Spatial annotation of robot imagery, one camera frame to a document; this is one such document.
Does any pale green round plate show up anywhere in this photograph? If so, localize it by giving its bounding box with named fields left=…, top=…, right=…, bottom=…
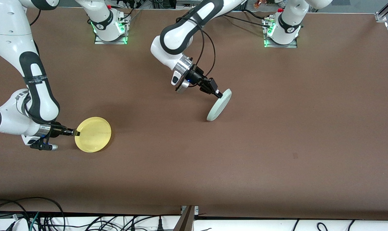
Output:
left=207, top=89, right=232, bottom=122

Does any white lower shelf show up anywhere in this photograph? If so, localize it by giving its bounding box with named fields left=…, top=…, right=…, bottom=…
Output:
left=0, top=214, right=388, bottom=231

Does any black base cable bundle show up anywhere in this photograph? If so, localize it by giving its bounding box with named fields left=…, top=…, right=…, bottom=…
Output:
left=116, top=0, right=142, bottom=23

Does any grey metal rail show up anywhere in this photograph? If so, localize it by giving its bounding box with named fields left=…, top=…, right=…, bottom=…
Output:
left=176, top=0, right=199, bottom=8

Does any long black table cable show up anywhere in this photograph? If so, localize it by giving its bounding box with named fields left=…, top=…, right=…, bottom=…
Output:
left=223, top=13, right=271, bottom=29

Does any short black table cable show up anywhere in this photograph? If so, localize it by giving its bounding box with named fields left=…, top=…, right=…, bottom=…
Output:
left=244, top=9, right=273, bottom=20

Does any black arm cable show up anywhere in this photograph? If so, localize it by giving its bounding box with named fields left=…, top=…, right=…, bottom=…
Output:
left=29, top=9, right=42, bottom=27
left=176, top=16, right=216, bottom=80

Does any aluminium profile bar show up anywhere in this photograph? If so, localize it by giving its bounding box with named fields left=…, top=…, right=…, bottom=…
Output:
left=173, top=205, right=199, bottom=231

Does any black looped floor cable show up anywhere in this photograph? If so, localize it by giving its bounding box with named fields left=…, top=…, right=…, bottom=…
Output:
left=0, top=197, right=65, bottom=231

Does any yellow round plate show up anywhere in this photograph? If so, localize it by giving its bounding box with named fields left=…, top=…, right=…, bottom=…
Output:
left=75, top=117, right=112, bottom=153

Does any aluminium frame post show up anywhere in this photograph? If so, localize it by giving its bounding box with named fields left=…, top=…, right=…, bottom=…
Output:
left=375, top=0, right=388, bottom=23

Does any small orange object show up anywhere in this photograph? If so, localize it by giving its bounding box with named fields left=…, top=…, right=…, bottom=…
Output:
left=253, top=0, right=278, bottom=8

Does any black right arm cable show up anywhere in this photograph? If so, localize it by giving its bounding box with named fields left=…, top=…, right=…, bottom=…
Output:
left=29, top=9, right=42, bottom=27

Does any brown table cover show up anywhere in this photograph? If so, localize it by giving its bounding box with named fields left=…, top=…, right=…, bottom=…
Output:
left=0, top=6, right=388, bottom=222

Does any green cable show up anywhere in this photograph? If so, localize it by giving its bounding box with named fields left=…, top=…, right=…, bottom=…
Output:
left=30, top=212, right=40, bottom=231

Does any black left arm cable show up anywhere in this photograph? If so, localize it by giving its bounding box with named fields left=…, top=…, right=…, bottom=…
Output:
left=176, top=16, right=216, bottom=80

